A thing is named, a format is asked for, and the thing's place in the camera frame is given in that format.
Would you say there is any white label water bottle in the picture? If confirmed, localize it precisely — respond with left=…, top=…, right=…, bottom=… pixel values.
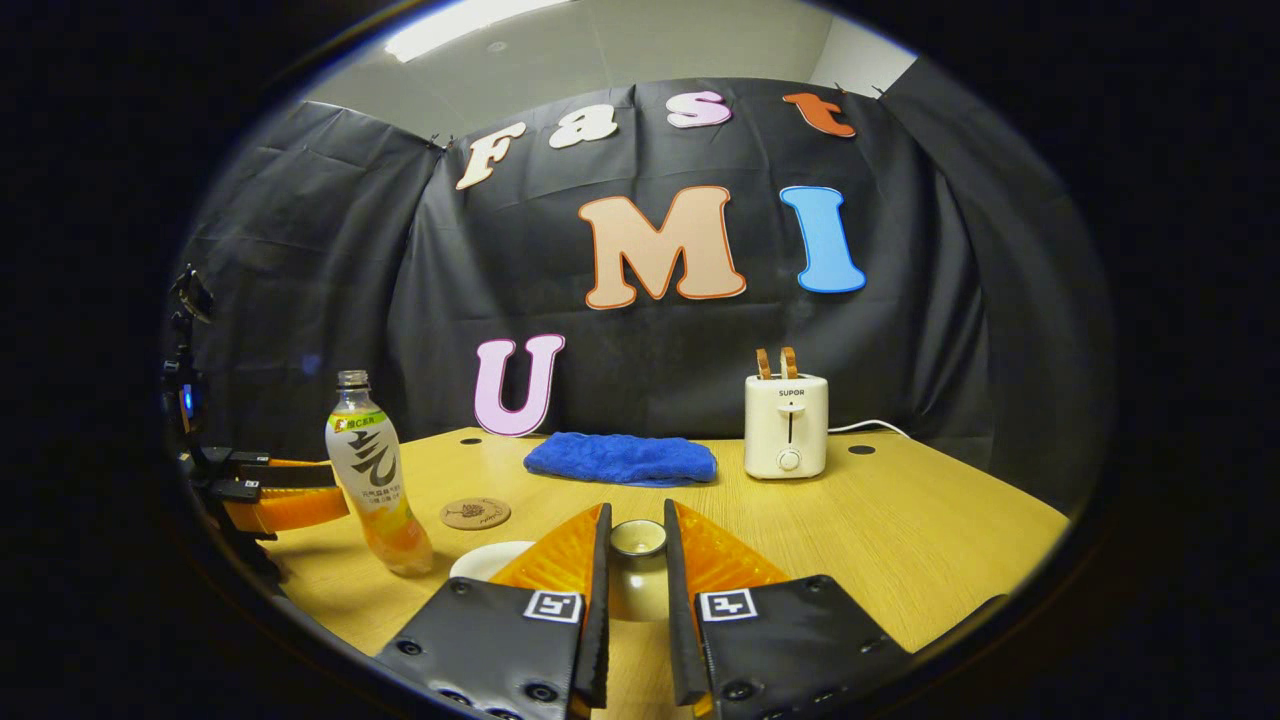
left=325, top=370, right=435, bottom=577

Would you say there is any white toaster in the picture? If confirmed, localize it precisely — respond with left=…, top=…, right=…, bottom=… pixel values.
left=744, top=373, right=829, bottom=480

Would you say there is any blue folded towel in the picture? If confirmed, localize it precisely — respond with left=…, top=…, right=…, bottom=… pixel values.
left=523, top=432, right=718, bottom=487

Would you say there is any round wooden coaster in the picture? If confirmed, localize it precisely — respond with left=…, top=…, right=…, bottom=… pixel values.
left=440, top=497, right=512, bottom=531

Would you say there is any cream ceramic saucer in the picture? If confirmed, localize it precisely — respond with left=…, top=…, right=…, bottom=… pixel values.
left=449, top=541, right=536, bottom=583

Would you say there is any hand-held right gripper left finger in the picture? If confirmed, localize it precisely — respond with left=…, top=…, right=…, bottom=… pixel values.
left=375, top=502, right=613, bottom=720

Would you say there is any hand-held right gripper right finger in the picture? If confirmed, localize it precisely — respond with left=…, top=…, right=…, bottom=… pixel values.
left=663, top=500, right=913, bottom=720

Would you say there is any cream teacup lid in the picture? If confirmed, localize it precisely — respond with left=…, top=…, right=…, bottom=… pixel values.
left=606, top=518, right=673, bottom=623

